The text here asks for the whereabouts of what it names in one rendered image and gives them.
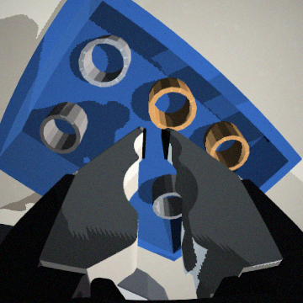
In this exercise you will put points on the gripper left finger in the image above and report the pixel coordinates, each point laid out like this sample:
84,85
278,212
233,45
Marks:
83,228

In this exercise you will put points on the bronze bushing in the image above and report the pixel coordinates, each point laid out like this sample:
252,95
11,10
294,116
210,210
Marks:
176,120
222,131

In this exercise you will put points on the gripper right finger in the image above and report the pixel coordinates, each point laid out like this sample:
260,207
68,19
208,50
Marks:
233,228

